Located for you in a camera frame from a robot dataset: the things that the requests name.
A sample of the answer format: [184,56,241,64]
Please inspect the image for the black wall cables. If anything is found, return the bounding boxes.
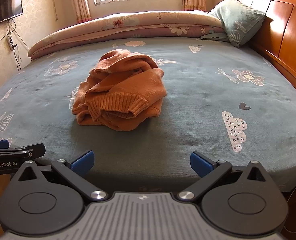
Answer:
[0,19,30,72]

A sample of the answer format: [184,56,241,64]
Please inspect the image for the hanging pull cord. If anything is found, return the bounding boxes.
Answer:
[50,0,59,22]

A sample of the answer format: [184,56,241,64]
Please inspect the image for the teal printed pillow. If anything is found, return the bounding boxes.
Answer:
[208,0,267,48]

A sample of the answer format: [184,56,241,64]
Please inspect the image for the folded pink floral quilt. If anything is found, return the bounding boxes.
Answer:
[28,10,226,61]

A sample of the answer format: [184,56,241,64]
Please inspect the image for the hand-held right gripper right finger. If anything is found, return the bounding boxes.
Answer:
[177,151,271,202]

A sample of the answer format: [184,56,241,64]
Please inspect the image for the orange knit sweater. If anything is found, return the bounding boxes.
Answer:
[72,49,168,132]

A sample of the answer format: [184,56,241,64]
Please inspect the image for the wooden headboard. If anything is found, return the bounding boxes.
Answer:
[227,0,296,98]

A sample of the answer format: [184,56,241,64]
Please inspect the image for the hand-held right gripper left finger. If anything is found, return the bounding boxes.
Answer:
[19,150,108,203]

